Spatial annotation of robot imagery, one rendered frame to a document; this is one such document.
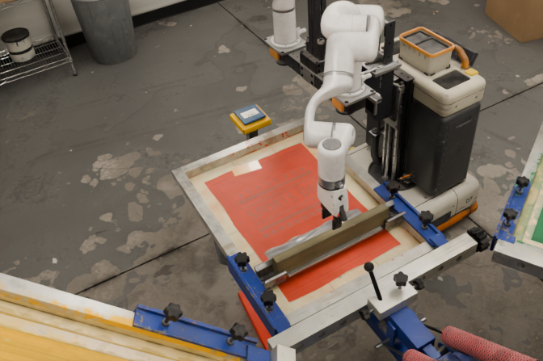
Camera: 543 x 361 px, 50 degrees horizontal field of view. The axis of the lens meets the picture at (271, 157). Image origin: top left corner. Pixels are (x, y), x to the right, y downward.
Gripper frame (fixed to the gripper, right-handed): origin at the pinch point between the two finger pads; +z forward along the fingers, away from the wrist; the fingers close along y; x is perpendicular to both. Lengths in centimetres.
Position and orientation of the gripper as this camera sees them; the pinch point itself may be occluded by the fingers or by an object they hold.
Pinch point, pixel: (331, 217)
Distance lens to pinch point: 174.2
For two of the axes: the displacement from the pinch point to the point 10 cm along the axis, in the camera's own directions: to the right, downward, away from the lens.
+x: -8.7, 3.7, -3.3
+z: 0.7, 7.5, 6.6
